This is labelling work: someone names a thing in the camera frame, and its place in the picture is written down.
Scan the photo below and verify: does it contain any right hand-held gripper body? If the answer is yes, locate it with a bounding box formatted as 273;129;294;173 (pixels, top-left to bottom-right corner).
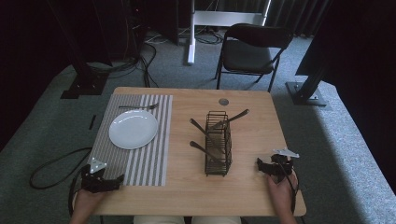
268;147;301;184

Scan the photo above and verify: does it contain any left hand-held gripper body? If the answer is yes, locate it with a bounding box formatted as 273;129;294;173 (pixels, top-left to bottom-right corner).
80;157;109;194

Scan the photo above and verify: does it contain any person's left hand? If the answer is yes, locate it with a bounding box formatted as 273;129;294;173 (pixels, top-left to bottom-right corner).
72;187;108;219

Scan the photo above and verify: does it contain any person's right hand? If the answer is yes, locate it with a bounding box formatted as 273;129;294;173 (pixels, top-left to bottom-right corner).
266;172;299;217

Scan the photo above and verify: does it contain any grey striped placemat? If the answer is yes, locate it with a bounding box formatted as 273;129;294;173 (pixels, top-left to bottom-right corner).
87;93;174;188

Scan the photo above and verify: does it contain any white round plate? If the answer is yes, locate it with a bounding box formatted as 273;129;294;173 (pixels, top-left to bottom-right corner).
107;109;160;151

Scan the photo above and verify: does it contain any metal fork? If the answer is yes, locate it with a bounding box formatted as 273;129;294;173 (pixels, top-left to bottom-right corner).
118;102;160;111

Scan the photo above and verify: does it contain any black metal stand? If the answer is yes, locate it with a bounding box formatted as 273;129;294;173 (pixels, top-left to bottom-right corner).
285;59;332;107
46;0;110;100

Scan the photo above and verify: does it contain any black folding chair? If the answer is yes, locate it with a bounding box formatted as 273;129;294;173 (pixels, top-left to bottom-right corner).
214;22;294;93

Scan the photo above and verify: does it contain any dark curtain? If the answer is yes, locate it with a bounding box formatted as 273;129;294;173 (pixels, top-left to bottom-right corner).
264;0;331;38

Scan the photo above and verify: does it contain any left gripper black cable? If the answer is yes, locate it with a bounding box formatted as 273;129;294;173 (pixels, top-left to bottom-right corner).
67;170;84;217

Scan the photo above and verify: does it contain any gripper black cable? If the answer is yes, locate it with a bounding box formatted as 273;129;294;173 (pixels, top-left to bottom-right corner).
277;161;301;217
67;170;84;217

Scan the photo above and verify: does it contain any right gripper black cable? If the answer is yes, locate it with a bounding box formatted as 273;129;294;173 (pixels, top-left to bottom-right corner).
277;161;301;217

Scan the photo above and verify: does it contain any black wire cutlery caddy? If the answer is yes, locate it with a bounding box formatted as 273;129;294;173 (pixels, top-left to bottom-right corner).
204;110;233;177

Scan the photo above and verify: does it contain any black floor cable loop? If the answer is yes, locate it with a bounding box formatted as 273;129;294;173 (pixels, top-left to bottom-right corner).
29;147;93;190

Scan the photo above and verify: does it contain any dark-handled cutlery piece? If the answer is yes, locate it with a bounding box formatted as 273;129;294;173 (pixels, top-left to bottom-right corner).
189;118;226;154
189;140;224;164
211;108;250;131

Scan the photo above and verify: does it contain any bundle of black floor cables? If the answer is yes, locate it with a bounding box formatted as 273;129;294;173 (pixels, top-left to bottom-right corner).
86;29;161;89

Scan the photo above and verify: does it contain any white desk frame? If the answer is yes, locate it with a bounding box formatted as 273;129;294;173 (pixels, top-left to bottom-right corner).
186;0;273;66

